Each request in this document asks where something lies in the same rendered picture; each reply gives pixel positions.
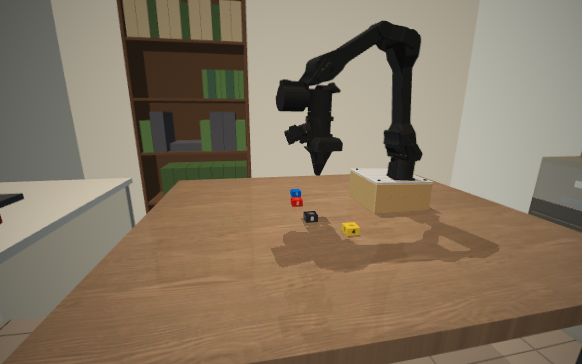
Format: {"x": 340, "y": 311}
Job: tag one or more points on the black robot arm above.
{"x": 402, "y": 46}

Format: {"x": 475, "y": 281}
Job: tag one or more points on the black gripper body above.
{"x": 322, "y": 139}

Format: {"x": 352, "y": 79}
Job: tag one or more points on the red block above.
{"x": 296, "y": 201}

